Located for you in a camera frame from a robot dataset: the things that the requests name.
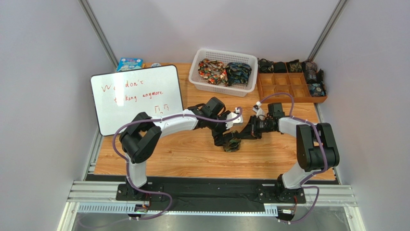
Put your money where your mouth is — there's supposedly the white plastic basket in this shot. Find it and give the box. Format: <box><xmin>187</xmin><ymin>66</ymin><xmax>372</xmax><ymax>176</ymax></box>
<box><xmin>189</xmin><ymin>48</ymin><xmax>258</xmax><ymax>97</ymax></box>

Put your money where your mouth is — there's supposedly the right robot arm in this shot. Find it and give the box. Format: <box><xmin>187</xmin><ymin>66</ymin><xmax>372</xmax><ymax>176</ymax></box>
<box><xmin>239</xmin><ymin>103</ymin><xmax>340</xmax><ymax>201</ymax></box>

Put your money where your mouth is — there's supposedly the rolled black tie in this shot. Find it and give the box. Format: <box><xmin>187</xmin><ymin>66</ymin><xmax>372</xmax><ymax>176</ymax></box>
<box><xmin>273</xmin><ymin>62</ymin><xmax>288</xmax><ymax>73</ymax></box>

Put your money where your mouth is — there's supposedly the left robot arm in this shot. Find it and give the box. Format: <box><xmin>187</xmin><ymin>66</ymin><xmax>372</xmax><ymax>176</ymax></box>
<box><xmin>115</xmin><ymin>97</ymin><xmax>243</xmax><ymax>192</ymax></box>

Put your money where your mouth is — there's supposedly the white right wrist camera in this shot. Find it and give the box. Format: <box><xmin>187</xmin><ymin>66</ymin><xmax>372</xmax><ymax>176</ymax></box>
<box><xmin>252</xmin><ymin>101</ymin><xmax>266</xmax><ymax>120</ymax></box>

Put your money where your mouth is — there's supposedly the white whiteboard black frame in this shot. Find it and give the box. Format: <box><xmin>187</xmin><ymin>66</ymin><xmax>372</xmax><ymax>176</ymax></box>
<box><xmin>90</xmin><ymin>65</ymin><xmax>183</xmax><ymax>136</ymax></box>

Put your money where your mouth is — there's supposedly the rolled blue patterned tie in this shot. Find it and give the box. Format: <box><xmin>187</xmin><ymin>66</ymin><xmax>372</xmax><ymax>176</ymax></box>
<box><xmin>307</xmin><ymin>83</ymin><xmax>327</xmax><ymax>97</ymax></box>

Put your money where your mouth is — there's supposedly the dark blue patterned tie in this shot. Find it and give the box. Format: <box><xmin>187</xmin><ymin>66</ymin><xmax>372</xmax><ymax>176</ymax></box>
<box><xmin>225</xmin><ymin>62</ymin><xmax>252</xmax><ymax>86</ymax></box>

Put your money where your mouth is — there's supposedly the rolled dark grey tie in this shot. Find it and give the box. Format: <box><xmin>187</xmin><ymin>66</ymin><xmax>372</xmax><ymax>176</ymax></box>
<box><xmin>304</xmin><ymin>69</ymin><xmax>324</xmax><ymax>84</ymax></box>

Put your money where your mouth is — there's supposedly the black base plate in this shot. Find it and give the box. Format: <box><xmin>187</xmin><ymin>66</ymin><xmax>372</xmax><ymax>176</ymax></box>
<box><xmin>86</xmin><ymin>176</ymin><xmax>340</xmax><ymax>213</ymax></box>

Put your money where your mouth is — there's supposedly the aluminium frame rail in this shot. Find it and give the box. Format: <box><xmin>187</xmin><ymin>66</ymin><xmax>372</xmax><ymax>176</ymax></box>
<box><xmin>67</xmin><ymin>130</ymin><xmax>363</xmax><ymax>231</ymax></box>

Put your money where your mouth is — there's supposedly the wooden compartment tray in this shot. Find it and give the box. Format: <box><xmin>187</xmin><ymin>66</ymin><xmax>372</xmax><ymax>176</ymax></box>
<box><xmin>256</xmin><ymin>72</ymin><xmax>327</xmax><ymax>103</ymax></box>

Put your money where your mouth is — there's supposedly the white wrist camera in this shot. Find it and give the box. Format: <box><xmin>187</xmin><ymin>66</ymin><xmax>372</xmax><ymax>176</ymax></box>
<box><xmin>226</xmin><ymin>107</ymin><xmax>243</xmax><ymax>129</ymax></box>
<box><xmin>252</xmin><ymin>101</ymin><xmax>266</xmax><ymax>120</ymax></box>

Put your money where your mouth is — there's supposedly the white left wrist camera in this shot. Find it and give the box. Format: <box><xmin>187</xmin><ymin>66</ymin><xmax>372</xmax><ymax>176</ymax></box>
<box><xmin>226</xmin><ymin>107</ymin><xmax>243</xmax><ymax>129</ymax></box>

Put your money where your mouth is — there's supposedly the rolled grey patterned tie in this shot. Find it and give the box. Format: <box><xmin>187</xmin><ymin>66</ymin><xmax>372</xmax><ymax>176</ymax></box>
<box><xmin>301</xmin><ymin>60</ymin><xmax>318</xmax><ymax>72</ymax></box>

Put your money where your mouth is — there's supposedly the blue red box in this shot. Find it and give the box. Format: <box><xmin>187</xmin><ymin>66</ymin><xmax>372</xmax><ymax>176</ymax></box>
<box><xmin>116</xmin><ymin>57</ymin><xmax>143</xmax><ymax>72</ymax></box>

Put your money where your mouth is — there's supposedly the blue brown floral tie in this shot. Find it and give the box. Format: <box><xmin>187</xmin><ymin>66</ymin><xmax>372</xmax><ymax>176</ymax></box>
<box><xmin>223</xmin><ymin>138</ymin><xmax>242</xmax><ymax>153</ymax></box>

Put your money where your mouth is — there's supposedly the rolled green patterned tie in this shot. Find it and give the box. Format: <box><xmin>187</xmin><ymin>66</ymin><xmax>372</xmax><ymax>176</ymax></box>
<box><xmin>286</xmin><ymin>59</ymin><xmax>303</xmax><ymax>73</ymax></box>

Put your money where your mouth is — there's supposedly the red floral tie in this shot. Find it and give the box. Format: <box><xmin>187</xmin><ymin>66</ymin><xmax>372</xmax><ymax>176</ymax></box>
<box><xmin>197</xmin><ymin>58</ymin><xmax>228</xmax><ymax>86</ymax></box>

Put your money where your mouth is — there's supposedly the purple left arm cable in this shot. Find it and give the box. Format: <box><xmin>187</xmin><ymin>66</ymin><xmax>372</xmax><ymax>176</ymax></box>
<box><xmin>112</xmin><ymin>106</ymin><xmax>243</xmax><ymax>221</ymax></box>

